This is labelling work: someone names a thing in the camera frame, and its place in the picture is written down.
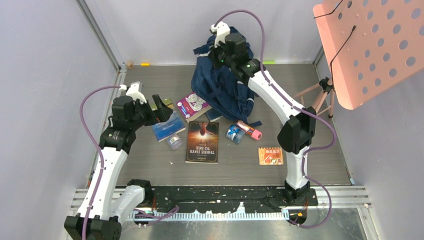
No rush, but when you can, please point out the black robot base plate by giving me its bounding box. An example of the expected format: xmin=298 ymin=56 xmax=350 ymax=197
xmin=138 ymin=185 xmax=319 ymax=214

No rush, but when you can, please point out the purple cartoon book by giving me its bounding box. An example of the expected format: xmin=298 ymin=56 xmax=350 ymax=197
xmin=176 ymin=92 xmax=212 ymax=123

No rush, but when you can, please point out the dark blue notebook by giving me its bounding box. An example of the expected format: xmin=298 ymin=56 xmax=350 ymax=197
xmin=205 ymin=109 xmax=223 ymax=122

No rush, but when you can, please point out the pink pencil case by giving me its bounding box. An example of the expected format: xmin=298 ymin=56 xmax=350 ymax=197
xmin=236 ymin=120 xmax=263 ymax=141

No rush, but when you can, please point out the aluminium frame rail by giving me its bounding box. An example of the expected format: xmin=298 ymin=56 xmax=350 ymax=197
xmin=75 ymin=0 xmax=121 ymax=72

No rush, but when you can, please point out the small wooden cube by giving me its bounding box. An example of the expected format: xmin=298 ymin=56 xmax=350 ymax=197
xmin=125 ymin=61 xmax=134 ymax=69

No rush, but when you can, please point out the green tape piece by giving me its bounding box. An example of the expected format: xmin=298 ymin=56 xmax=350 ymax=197
xmin=262 ymin=60 xmax=276 ymax=65

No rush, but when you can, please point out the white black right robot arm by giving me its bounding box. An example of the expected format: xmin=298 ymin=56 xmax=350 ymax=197
xmin=210 ymin=32 xmax=316 ymax=205

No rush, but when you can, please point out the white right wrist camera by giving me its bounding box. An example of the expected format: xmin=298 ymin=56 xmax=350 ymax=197
xmin=210 ymin=21 xmax=231 ymax=48

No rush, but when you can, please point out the black thin stand cable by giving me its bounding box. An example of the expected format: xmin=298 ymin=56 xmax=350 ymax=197
xmin=313 ymin=0 xmax=357 ymax=90

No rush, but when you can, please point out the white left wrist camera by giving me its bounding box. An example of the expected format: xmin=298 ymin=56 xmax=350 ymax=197
xmin=119 ymin=81 xmax=147 ymax=104

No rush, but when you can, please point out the navy blue backpack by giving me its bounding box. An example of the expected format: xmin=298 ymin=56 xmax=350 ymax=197
xmin=191 ymin=35 xmax=263 ymax=127

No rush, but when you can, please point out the blue lidded round container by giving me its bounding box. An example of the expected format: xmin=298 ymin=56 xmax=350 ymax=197
xmin=226 ymin=124 xmax=245 ymax=144

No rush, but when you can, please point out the blue green landscape book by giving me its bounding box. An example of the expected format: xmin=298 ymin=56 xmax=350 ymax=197
xmin=151 ymin=98 xmax=186 ymax=142

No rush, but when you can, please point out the pink perforated stand board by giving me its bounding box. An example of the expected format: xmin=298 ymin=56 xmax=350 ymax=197
xmin=313 ymin=0 xmax=424 ymax=110

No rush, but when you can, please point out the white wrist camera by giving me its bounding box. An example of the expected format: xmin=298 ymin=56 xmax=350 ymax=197
xmin=210 ymin=21 xmax=231 ymax=48
xmin=119 ymin=81 xmax=147 ymax=104

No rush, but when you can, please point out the small clear plastic jar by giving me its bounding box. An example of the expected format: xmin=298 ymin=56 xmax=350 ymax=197
xmin=167 ymin=134 xmax=183 ymax=151

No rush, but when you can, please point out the dark Three Days book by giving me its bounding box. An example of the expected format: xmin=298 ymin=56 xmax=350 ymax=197
xmin=185 ymin=121 xmax=219 ymax=164

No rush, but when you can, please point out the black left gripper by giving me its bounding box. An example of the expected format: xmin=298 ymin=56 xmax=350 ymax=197
xmin=129 ymin=94 xmax=172 ymax=131

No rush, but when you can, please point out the orange spiral notepad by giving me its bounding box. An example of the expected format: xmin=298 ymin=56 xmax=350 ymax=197
xmin=258 ymin=147 xmax=284 ymax=166

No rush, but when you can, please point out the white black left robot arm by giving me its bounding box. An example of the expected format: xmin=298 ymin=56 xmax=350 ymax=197
xmin=64 ymin=94 xmax=173 ymax=240

